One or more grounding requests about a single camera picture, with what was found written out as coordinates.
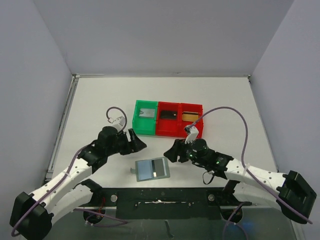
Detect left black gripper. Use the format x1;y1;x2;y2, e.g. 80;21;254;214
106;128;146;156

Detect black card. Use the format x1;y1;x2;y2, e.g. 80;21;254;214
151;158;166;178
159;110;178;120

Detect green card holder wallet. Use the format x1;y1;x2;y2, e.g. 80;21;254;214
130;157;171;182

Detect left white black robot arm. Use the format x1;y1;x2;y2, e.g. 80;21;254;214
9;125;147;240

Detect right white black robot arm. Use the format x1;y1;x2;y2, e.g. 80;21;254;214
163;138;317;224

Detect silver grey card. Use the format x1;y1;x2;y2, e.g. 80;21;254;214
138;108;156;119

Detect right red plastic bin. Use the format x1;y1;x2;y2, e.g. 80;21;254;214
177;102;205;140

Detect red plastic bin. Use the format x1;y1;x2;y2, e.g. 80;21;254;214
155;101;179;137
177;102;205;140

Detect green plastic bin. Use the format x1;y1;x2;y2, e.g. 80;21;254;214
132;100;158;136

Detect middle red plastic bin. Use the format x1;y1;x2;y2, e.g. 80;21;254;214
155;101;179;137

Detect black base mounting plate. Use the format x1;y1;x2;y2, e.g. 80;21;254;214
83;187;240;220

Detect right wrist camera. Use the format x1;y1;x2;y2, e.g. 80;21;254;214
184;125;199;144

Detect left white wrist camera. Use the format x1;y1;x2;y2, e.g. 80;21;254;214
108;116;127;132

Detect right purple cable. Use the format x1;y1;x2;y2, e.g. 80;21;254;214
184;106;313;240

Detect purple cable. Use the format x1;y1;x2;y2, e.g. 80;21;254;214
184;106;313;240
11;106;129;237

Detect left aluminium side rail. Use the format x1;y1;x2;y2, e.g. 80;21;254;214
44;74;80;183

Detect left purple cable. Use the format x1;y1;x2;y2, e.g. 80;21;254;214
11;106;129;237

